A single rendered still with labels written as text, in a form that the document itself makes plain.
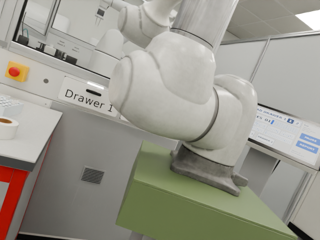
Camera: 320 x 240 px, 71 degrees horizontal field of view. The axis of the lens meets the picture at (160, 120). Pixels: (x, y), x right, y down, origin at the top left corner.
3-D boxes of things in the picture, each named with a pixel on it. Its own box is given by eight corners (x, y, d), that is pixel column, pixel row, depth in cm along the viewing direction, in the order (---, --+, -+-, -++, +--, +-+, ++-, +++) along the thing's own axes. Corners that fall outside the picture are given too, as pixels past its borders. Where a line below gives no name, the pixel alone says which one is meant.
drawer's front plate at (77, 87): (115, 117, 116) (123, 97, 115) (57, 98, 106) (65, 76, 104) (115, 116, 117) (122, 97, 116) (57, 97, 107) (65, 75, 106)
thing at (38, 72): (179, 141, 132) (188, 118, 130) (-23, 75, 96) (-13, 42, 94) (143, 110, 220) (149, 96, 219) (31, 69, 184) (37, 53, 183)
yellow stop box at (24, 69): (22, 82, 97) (26, 67, 96) (3, 76, 94) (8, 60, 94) (25, 82, 102) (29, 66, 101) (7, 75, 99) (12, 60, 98)
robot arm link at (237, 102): (247, 171, 60) (282, 94, 58) (199, 160, 50) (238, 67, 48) (208, 147, 73) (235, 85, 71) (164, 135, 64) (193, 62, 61)
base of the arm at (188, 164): (255, 204, 54) (265, 183, 53) (170, 170, 54) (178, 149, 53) (233, 177, 72) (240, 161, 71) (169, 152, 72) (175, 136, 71)
